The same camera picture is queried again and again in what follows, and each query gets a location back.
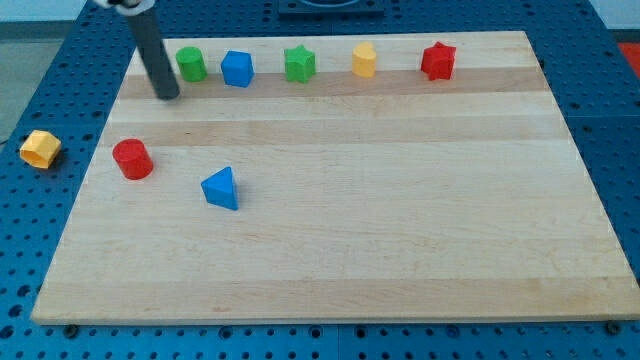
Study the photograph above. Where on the blue cube block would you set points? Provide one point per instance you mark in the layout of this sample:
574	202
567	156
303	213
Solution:
237	69

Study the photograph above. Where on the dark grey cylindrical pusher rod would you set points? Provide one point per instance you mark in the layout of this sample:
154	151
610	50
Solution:
144	26

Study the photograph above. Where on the blue triangular prism block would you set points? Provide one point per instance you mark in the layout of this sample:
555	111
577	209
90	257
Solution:
219	189

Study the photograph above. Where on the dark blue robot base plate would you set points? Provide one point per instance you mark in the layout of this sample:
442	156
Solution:
300	8

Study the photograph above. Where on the yellow hexagon block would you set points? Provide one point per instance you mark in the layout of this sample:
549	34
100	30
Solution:
40	149

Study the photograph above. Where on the light wooden board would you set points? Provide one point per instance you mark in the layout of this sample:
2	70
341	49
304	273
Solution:
389	199

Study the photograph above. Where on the red cylinder block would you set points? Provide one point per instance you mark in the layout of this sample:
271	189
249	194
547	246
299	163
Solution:
133	159

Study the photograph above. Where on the green cylinder block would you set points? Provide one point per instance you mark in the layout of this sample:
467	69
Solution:
191	64

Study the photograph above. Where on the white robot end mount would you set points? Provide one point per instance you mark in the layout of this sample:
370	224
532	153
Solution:
122	3

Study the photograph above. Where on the red star block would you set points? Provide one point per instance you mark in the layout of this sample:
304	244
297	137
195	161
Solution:
438	61

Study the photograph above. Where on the green star block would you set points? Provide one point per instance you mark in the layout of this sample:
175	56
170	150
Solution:
300	65

